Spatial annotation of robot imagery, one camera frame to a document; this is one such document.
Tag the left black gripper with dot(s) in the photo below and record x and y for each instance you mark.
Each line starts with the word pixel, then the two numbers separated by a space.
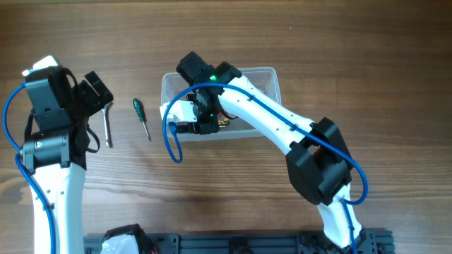
pixel 95 101

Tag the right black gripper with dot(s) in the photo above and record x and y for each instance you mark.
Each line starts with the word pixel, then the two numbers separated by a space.
pixel 202 125

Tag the silver socket wrench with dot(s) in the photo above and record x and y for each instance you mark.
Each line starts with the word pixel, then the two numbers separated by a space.
pixel 106 124

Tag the orange black needle-nose pliers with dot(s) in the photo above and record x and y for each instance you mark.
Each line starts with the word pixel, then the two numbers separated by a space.
pixel 223 123

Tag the green handled screwdriver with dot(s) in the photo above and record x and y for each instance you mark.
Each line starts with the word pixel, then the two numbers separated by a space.
pixel 141 115

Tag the clear plastic container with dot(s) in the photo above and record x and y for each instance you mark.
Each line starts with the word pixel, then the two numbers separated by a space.
pixel 265 79

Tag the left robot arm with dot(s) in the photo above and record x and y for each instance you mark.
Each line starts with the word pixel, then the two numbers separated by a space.
pixel 53 154

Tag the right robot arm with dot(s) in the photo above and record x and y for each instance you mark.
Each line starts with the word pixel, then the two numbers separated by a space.
pixel 319 164

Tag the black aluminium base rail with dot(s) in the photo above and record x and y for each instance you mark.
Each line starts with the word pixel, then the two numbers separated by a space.
pixel 369 241

